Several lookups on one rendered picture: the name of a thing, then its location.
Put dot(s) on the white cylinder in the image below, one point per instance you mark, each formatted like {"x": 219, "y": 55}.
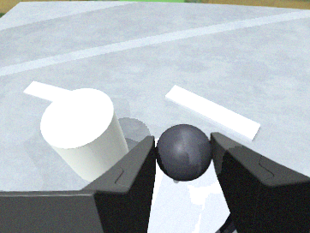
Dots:
{"x": 83, "y": 128}

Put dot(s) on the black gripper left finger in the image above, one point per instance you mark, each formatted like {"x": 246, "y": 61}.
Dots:
{"x": 119, "y": 201}

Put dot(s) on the white flat bar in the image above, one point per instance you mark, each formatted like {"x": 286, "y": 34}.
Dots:
{"x": 225, "y": 118}
{"x": 43, "y": 91}

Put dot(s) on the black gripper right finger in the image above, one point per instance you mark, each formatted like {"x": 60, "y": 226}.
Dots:
{"x": 263, "y": 196}

